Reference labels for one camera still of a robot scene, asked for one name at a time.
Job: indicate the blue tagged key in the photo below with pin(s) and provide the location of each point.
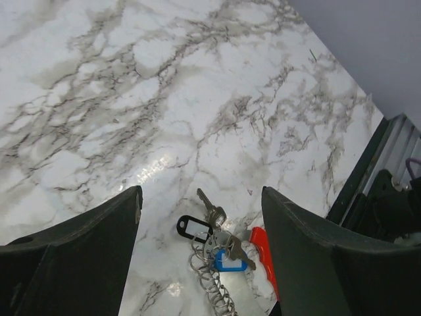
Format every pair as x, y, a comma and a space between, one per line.
231, 257

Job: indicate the red handled key organizer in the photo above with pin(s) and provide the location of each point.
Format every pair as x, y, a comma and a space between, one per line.
229, 293

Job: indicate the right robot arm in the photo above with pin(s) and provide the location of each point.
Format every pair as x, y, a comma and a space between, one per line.
385, 213

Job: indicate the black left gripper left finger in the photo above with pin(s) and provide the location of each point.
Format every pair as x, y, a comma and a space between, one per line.
77, 267

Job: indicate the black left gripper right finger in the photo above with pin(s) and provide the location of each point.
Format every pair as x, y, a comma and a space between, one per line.
324, 269

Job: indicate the aluminium rail frame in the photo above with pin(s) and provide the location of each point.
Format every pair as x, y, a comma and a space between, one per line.
400, 142

